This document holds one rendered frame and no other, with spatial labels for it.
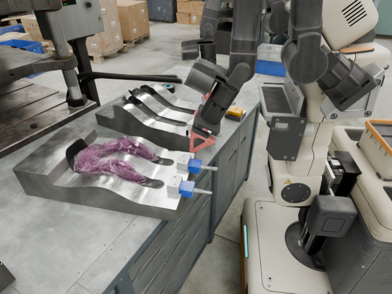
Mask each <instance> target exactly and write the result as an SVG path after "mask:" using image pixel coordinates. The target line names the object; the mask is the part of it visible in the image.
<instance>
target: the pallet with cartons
mask: <svg viewBox="0 0 392 294"><path fill-rule="evenodd" d="M117 8H118V15H119V18H120V25H121V32H122V39H123V43H127V48H134V47H135V44H142V43H144V40H150V39H151V35H150V27H149V18H148V9H147V3H146V1H130V0H117Z"/></svg>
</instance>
